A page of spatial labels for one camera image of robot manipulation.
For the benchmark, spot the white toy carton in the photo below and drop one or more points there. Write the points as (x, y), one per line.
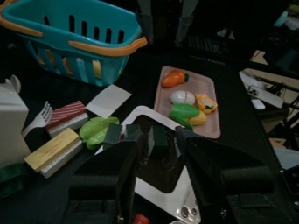
(10, 122)

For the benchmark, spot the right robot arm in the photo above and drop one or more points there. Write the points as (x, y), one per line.
(146, 23)

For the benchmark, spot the orange toy carrot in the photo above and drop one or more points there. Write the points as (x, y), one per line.
(173, 78)

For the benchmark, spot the white plastic fork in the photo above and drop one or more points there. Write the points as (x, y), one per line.
(39, 119)

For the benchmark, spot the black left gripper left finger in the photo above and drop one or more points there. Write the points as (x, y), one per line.
(101, 178)

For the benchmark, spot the dark green sushi piece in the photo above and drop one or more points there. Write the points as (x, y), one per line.
(113, 134)
(158, 141)
(133, 129)

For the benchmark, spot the dark green cloth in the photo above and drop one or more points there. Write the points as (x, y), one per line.
(14, 179)

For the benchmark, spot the white toy egg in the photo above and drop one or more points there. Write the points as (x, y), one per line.
(182, 97)

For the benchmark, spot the light green toy lettuce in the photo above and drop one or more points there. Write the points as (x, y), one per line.
(94, 131)

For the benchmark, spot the white smartphone with black screen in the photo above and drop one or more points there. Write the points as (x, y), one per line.
(160, 175)

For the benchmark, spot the green and yellow toy corn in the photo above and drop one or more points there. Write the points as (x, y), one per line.
(188, 113)

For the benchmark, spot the small red toy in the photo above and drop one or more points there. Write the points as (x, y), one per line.
(141, 219)

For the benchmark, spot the white phone with camera lenses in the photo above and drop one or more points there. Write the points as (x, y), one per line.
(265, 94)

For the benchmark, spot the yellow egg sushi piece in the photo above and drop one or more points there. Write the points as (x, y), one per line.
(53, 151)

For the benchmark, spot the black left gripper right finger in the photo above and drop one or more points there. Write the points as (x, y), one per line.
(226, 180)

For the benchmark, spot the white paper card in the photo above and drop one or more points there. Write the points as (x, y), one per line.
(109, 100)

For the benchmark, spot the yellow toy pepper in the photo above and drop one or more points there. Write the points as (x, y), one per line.
(205, 103)

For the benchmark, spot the small white charger box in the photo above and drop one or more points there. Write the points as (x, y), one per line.
(258, 104)

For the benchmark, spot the pink plastic tray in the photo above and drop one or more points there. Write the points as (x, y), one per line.
(202, 84)

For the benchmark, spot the red striped sushi piece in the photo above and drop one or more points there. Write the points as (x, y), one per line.
(69, 115)

